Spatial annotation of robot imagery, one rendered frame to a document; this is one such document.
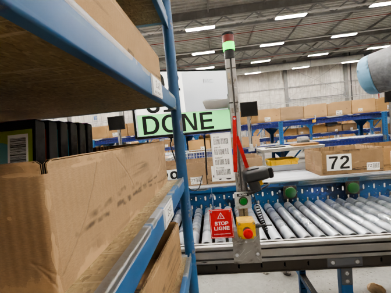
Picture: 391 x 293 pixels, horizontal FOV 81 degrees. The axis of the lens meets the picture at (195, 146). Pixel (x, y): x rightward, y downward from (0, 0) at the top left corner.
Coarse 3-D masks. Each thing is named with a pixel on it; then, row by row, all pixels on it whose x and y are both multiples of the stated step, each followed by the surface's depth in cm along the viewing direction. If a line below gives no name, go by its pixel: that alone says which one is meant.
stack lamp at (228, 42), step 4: (224, 36) 95; (228, 36) 95; (232, 36) 95; (224, 40) 96; (228, 40) 95; (232, 40) 95; (224, 44) 96; (228, 44) 95; (232, 44) 95; (224, 48) 96; (228, 48) 95; (232, 48) 95
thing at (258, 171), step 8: (248, 168) 95; (256, 168) 92; (264, 168) 92; (248, 176) 92; (256, 176) 92; (264, 176) 91; (272, 176) 91; (248, 184) 94; (256, 184) 93; (248, 192) 94
